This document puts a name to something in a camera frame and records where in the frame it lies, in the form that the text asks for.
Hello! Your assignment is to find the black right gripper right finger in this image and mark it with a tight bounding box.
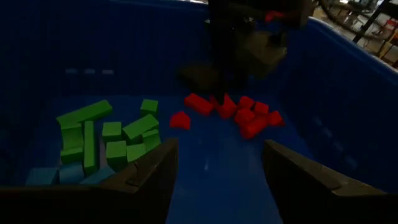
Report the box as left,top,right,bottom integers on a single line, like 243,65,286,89
263,139,398,224

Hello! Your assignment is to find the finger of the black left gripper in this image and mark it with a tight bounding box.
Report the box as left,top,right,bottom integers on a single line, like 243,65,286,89
210,18,250,105
245,29,289,80

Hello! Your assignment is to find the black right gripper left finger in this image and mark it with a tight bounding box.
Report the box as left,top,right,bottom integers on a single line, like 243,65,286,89
0,138,180,224

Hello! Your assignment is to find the large blue plastic bin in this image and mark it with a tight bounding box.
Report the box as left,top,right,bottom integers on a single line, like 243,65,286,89
0,0,398,224

